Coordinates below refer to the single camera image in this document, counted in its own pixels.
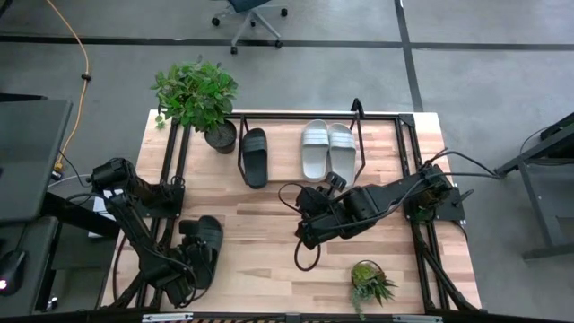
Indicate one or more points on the leafy green plant black pot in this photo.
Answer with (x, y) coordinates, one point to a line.
(197, 94)

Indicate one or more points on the small succulent in black pot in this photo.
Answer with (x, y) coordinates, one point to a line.
(365, 276)

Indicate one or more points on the grey legged office chair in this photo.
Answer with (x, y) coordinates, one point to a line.
(244, 4)

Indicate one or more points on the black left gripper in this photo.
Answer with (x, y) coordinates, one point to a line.
(197, 255)

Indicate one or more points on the black metal stand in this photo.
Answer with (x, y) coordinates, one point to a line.
(540, 211)

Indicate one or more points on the black rubber slide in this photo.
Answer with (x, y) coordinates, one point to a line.
(255, 161)
(214, 233)

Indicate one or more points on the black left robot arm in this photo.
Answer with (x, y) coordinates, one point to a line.
(134, 224)

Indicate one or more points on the dark grey desk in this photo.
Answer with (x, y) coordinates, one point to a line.
(31, 157)

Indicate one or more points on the wooden shelf with black frame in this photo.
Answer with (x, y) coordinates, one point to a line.
(284, 152)

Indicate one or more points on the black computer mouse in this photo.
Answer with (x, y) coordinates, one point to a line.
(11, 271)

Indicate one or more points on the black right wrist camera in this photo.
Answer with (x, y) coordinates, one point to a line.
(310, 200)

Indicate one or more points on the light grey rubber slide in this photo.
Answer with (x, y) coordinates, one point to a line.
(343, 157)
(315, 157)

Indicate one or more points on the silver metal bracket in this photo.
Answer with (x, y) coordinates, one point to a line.
(417, 318)
(168, 317)

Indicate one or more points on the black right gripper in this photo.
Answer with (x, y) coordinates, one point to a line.
(336, 215)

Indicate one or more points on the black metal table frame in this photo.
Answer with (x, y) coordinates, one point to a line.
(406, 119)

